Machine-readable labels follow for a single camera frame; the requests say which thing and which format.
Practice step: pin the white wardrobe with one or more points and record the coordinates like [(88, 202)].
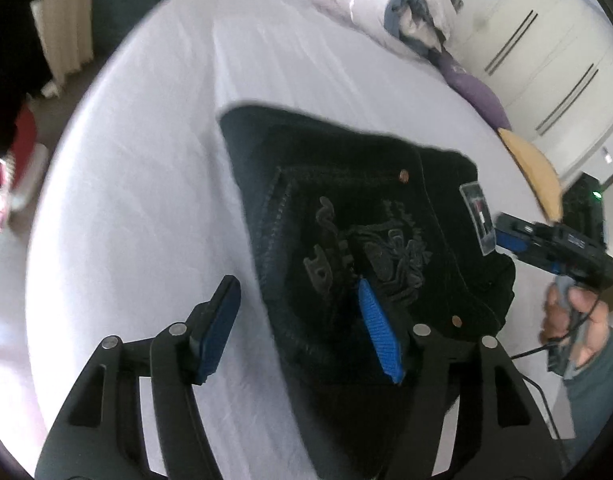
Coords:
[(546, 50)]

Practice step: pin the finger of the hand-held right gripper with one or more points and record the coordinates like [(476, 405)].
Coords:
[(541, 262), (516, 232)]

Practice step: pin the dark bedside cabinet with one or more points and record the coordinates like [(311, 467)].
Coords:
[(119, 15)]

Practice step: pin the beige curtain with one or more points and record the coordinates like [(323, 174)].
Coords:
[(66, 15)]

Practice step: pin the black pants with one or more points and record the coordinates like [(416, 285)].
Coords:
[(336, 220)]

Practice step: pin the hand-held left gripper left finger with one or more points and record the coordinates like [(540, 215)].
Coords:
[(217, 330)]

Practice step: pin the yellow pillow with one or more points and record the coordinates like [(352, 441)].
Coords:
[(536, 170)]

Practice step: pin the white bed sheet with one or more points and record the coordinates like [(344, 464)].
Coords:
[(146, 200)]

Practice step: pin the purple pillow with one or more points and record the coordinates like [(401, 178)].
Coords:
[(479, 95)]

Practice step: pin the wall switch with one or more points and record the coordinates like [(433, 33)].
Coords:
[(607, 154)]

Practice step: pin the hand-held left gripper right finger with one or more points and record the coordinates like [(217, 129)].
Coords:
[(381, 335)]

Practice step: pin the person's right hand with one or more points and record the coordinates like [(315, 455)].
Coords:
[(591, 325)]

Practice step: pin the red pink object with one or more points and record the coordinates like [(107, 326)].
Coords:
[(21, 160)]

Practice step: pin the person's right forearm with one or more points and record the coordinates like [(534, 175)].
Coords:
[(596, 400)]

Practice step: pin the white rumpled duvet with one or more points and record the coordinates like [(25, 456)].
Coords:
[(381, 0)]

